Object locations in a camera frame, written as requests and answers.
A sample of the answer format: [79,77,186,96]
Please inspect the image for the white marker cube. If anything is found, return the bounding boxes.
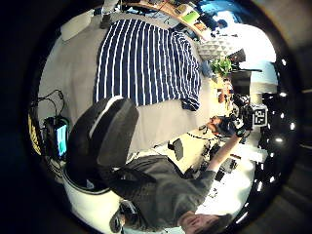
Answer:
[251,103,270,129]

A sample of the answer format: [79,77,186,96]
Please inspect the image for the black tablet stand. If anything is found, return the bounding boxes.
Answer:
[167,137,185,162]

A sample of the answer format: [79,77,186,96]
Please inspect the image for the black device with cyan screen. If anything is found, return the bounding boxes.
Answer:
[42,116,71,162]

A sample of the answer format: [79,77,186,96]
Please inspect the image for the green potted plant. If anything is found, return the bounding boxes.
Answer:
[210,58,234,78]

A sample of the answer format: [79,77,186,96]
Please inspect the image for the yellow black striped object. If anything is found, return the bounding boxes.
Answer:
[26,113,43,156]

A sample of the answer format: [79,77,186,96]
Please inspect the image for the grey foam panel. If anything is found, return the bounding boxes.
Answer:
[197,36,243,61]

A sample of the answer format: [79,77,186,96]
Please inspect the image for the navy white striped shirt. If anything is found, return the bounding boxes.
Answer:
[93,18,203,112]

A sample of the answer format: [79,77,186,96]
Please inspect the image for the the person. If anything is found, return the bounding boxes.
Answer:
[109,154,236,234]

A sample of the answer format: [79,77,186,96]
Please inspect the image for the wooden desk with clutter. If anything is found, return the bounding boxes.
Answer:
[121,0,215,42]

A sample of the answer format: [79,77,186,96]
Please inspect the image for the black cable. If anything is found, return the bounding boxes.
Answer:
[31,89,66,129]

